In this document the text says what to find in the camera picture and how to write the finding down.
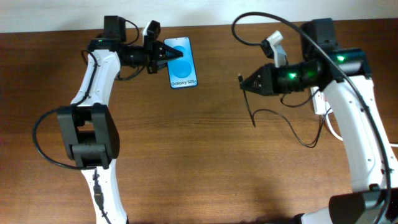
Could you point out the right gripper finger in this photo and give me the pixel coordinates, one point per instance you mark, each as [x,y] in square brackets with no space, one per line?
[254,80]
[252,88]

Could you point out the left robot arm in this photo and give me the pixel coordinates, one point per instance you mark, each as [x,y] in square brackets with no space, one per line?
[89,133]

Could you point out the blue Galaxy smartphone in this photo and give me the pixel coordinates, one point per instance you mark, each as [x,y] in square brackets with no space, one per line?
[182,71]

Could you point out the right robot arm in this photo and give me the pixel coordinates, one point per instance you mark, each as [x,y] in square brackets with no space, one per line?
[345,78]

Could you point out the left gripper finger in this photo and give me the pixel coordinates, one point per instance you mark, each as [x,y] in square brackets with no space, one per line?
[167,53]
[159,65]

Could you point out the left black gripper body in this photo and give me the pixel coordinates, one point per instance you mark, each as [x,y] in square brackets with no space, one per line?
[148,54]

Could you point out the white power strip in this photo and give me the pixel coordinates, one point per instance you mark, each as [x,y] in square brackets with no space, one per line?
[320,104]

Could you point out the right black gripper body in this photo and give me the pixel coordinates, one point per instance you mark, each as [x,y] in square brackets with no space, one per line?
[273,74]

